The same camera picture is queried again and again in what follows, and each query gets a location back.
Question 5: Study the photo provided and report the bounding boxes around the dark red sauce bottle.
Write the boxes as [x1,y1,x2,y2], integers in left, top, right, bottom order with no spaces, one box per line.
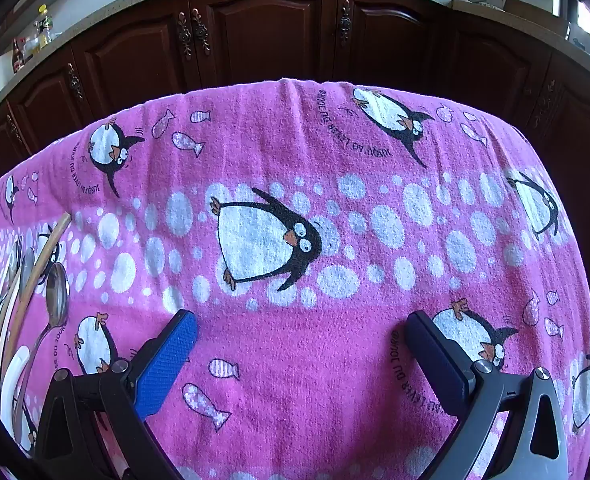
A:
[11,37,28,73]

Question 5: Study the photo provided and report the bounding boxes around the large metal spoon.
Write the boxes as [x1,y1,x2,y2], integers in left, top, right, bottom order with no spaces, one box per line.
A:
[12,261,71,428]

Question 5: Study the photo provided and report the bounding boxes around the yellow cap bottle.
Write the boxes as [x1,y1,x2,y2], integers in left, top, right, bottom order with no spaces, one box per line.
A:
[34,4,58,43]

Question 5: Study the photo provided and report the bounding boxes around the light wooden chopstick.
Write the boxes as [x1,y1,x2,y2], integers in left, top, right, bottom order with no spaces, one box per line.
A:
[0,245,21,406]

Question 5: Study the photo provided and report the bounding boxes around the pink penguin printed towel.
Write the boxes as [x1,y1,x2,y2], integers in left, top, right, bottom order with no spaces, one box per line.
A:
[0,77,590,480]

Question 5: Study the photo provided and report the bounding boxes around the white ceramic spoon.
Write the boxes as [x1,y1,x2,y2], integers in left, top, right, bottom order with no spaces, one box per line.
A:
[0,346,32,428]

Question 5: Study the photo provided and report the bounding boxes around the brown wooden kitchen cabinets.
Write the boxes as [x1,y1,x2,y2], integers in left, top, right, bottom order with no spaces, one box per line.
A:
[0,0,590,261]

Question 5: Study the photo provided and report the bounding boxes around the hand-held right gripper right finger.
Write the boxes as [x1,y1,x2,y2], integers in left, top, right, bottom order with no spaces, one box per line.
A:
[405,310,572,480]

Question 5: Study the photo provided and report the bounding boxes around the slim metal spoon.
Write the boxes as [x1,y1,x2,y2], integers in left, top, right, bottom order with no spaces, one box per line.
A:
[18,245,38,311]

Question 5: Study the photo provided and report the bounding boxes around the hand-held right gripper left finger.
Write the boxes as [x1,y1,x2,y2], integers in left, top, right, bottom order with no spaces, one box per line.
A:
[34,309,199,480]

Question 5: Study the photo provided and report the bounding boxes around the brown wooden chopstick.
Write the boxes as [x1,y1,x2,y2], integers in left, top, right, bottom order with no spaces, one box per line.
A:
[0,212,72,368]

